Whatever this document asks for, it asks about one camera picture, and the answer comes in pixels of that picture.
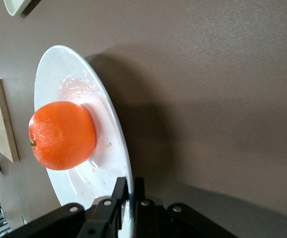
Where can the white round plate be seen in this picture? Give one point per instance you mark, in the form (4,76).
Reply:
(66,74)

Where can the cream tray with bear print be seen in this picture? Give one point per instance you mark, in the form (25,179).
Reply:
(14,6)

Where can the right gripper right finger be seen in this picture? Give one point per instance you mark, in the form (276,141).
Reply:
(158,223)

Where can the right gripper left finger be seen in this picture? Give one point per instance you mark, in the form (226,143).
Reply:
(96,220)

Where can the wooden cutting board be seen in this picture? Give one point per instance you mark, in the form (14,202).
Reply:
(2,124)

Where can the orange fruit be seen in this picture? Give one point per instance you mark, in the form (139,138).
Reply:
(61,136)

